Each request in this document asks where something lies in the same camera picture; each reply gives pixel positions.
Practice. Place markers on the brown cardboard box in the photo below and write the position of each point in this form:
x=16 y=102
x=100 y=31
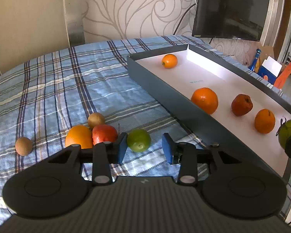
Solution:
x=266 y=52

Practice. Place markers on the dark grey shallow box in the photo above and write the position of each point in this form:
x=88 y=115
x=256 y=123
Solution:
x=174 y=77

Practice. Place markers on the black flat screen television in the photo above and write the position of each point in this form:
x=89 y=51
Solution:
x=230 y=9

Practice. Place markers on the blue and white box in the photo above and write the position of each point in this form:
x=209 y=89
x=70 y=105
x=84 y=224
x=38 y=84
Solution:
x=269 y=74

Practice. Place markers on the small orange with stem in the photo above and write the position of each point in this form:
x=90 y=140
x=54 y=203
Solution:
x=169 y=61

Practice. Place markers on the golden brown round fruit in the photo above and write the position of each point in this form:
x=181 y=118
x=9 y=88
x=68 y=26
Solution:
x=96 y=120

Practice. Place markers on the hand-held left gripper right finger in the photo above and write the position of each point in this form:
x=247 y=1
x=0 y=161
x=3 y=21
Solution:
x=167 y=148

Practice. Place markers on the brown kiwi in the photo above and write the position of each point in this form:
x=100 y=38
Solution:
x=23 y=146

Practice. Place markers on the dark red wrinkled apple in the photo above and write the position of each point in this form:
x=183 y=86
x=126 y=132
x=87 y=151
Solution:
x=242 y=104

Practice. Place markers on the blue plaid blanket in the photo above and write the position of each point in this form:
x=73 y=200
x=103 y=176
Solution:
x=51 y=89

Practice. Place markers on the smooth green lime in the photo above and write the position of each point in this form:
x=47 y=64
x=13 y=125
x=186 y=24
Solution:
x=138 y=140

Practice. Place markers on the big deep orange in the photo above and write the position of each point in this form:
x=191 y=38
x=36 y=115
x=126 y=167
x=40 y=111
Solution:
x=205 y=100

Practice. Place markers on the blue glass bottle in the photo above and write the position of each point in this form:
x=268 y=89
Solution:
x=254 y=62

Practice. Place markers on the bright red fruit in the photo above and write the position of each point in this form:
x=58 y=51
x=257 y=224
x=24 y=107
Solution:
x=104 y=133

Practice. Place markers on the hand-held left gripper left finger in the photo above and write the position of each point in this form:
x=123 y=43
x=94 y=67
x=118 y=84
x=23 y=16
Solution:
x=122 y=148

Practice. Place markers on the beige door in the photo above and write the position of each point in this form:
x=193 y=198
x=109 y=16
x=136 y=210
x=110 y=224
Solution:
x=26 y=24

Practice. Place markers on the medium orange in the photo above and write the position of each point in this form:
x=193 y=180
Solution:
x=264 y=121

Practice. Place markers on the large yellowish orange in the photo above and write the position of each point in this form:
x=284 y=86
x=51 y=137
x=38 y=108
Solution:
x=77 y=136

